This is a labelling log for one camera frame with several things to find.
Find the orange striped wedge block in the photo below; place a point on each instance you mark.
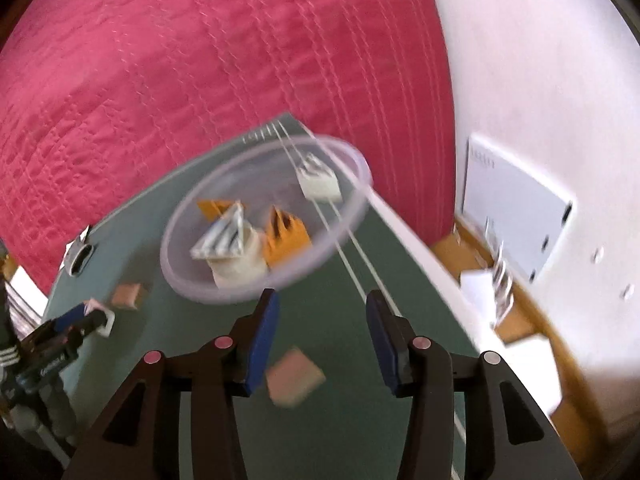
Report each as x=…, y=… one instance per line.
x=287, y=240

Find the white wall box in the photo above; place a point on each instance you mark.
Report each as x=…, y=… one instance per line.
x=515, y=210

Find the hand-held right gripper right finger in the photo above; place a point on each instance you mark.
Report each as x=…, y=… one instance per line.
x=385, y=345

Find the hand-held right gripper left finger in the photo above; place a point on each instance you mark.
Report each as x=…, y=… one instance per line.
x=260, y=340

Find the white jar lid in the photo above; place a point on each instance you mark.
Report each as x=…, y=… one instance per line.
x=237, y=267

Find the grey metal frame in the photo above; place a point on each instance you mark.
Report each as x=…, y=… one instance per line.
x=45, y=420

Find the small wooden block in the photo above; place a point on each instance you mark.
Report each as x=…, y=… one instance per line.
x=126, y=295

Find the grey tape roll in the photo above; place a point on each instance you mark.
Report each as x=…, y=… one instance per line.
x=79, y=252

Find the clear plastic bowl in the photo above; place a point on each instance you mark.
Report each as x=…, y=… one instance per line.
x=185, y=270

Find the white paper sheet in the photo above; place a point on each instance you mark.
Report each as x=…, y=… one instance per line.
x=530, y=370
x=480, y=292

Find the small white striped wedge block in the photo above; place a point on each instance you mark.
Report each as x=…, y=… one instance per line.
x=220, y=237

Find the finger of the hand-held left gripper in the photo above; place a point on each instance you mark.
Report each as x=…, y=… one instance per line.
x=85, y=332
x=72, y=316

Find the pink quilted blanket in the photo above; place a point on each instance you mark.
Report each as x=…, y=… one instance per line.
x=175, y=60

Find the large white striped wedge block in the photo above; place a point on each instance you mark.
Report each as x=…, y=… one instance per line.
x=320, y=182

